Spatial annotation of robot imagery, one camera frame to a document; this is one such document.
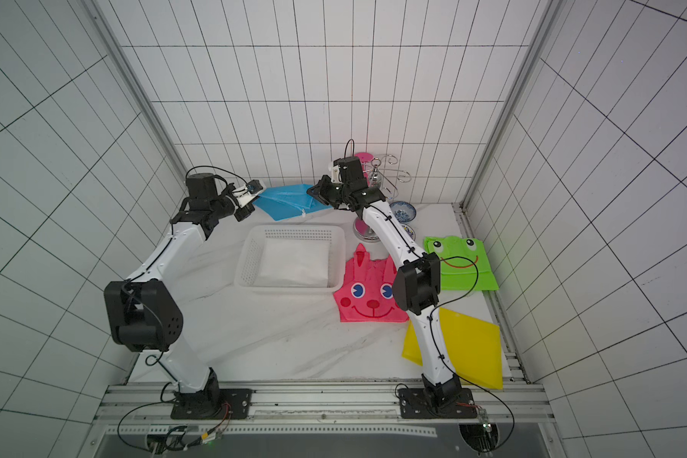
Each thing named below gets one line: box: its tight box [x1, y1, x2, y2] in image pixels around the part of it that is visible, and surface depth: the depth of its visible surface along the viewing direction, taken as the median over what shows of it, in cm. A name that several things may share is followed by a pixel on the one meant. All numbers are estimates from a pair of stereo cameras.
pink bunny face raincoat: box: [333, 243, 410, 323], surface depth 94 cm
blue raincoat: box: [252, 183, 334, 222], surface depth 85 cm
